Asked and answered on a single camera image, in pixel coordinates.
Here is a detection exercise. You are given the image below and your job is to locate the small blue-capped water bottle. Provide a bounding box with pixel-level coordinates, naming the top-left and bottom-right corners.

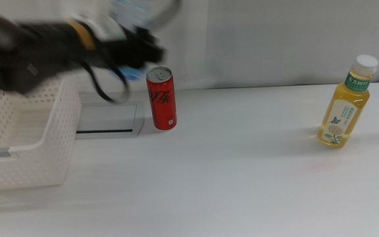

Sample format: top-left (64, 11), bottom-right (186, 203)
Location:
top-left (109, 0), bottom-right (154, 83)

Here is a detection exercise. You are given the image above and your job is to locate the red cola can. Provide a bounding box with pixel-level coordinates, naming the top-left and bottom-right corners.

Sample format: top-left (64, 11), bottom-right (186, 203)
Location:
top-left (145, 66), bottom-right (178, 131)

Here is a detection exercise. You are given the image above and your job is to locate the yellow tea bottle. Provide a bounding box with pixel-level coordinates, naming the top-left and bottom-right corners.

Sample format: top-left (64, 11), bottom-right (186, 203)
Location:
top-left (316, 54), bottom-right (379, 148)

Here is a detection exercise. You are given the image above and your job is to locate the white perforated plastic basket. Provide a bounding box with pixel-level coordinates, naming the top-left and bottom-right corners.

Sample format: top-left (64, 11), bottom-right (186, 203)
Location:
top-left (0, 74), bottom-right (82, 192)

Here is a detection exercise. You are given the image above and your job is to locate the white backdrop curtain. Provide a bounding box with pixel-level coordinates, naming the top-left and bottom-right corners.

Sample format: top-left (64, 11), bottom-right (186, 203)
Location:
top-left (0, 0), bottom-right (379, 93)

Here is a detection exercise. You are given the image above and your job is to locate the silver table cable hatch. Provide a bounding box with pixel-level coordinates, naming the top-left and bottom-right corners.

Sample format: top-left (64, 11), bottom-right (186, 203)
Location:
top-left (74, 98), bottom-right (145, 140)

